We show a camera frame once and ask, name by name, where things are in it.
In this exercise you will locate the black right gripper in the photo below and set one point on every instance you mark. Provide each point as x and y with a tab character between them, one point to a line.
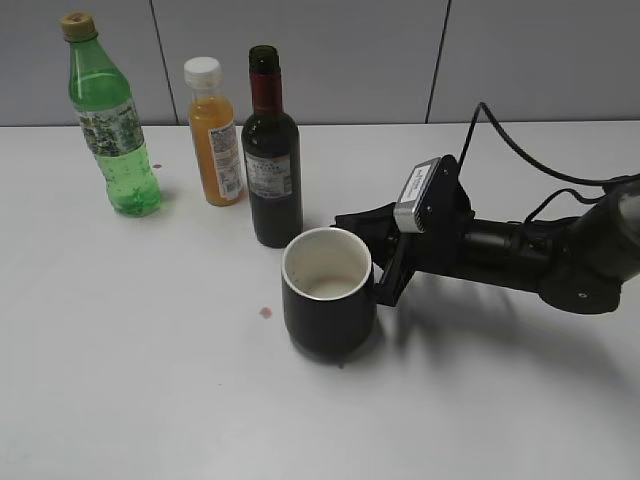
433	251

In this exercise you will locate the black mug white inside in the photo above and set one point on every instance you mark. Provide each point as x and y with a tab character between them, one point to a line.
328	298

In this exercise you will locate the dark red wine bottle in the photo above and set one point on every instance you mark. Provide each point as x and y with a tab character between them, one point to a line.
271	145

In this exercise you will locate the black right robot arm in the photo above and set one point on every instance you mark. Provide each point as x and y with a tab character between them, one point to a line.
575	264

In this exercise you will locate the orange juice bottle white cap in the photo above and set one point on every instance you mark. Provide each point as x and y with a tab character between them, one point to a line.
212	123

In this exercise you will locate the green plastic soda bottle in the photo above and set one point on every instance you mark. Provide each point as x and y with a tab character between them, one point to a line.
107	115

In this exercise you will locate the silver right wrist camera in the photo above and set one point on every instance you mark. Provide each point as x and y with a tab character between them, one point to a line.
414	201

